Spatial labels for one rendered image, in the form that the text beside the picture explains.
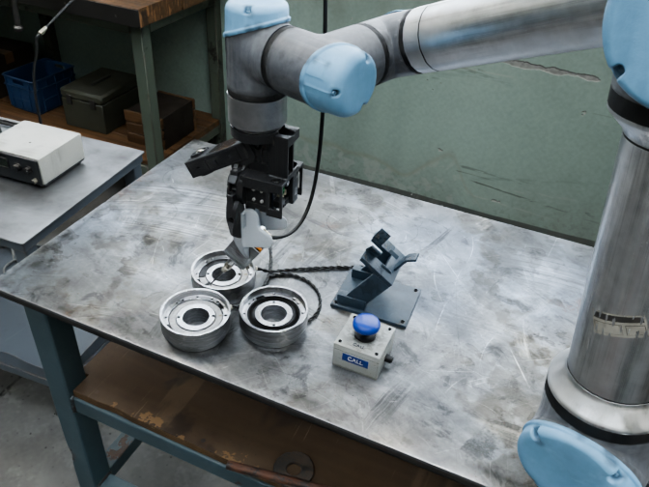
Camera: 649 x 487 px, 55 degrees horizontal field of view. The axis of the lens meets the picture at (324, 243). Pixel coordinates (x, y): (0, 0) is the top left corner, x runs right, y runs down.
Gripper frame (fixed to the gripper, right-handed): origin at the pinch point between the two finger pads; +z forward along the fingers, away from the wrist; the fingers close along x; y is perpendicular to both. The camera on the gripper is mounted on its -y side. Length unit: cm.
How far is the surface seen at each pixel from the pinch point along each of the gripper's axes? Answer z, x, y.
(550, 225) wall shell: 80, 157, 51
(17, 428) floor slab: 93, 7, -77
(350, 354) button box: 9.7, -5.7, 19.1
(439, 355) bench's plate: 13.1, 3.0, 30.8
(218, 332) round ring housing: 10.0, -9.3, -0.1
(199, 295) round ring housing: 10.2, -3.1, -7.0
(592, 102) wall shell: 28, 157, 52
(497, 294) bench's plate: 13.2, 21.1, 36.8
